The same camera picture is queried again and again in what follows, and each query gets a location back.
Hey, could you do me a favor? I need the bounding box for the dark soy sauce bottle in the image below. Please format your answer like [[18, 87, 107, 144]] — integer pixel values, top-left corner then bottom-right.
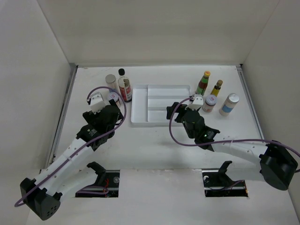
[[118, 68, 132, 102]]

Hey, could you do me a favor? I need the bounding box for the white peppercorn jar silver lid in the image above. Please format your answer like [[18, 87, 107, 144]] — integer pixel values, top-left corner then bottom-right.
[[105, 74, 120, 93]]

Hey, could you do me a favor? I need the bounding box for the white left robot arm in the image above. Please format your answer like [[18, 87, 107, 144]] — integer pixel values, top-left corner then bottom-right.
[[20, 105, 124, 221]]

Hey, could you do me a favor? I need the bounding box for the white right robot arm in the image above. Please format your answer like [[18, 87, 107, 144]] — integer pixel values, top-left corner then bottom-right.
[[166, 102, 299, 191]]

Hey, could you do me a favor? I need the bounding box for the brown sauce jar white lid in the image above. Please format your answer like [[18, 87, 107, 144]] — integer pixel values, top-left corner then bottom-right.
[[202, 95, 217, 113]]

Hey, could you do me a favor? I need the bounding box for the red chili sauce bottle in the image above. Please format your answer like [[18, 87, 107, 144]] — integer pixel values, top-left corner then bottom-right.
[[195, 71, 210, 96]]

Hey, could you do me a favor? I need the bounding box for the white divided organizer tray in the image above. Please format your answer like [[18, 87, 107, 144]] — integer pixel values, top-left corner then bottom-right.
[[131, 84, 190, 128]]

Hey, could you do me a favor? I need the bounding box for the small yellow oil bottle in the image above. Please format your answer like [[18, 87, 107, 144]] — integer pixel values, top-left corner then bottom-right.
[[210, 80, 223, 97]]

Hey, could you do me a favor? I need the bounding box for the white powder shaker blue label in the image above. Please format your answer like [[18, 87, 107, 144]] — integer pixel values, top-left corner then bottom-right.
[[219, 93, 240, 116]]

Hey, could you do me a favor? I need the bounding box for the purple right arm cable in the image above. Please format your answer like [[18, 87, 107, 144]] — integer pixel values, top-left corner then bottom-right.
[[169, 97, 300, 174]]

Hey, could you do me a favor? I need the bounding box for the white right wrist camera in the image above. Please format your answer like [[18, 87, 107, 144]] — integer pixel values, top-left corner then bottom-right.
[[187, 94, 204, 111]]

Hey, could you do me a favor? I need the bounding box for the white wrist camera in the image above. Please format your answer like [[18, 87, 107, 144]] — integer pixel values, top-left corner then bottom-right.
[[187, 94, 204, 111], [87, 92, 106, 114]]

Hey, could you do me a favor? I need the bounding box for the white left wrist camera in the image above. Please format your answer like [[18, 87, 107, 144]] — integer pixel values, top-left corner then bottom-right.
[[87, 92, 106, 114]]

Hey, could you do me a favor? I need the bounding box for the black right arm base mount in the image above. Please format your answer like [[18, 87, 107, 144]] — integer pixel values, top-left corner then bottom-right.
[[202, 161, 248, 197]]

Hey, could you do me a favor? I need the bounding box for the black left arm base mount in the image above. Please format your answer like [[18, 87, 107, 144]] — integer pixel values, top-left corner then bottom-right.
[[75, 162, 120, 198]]

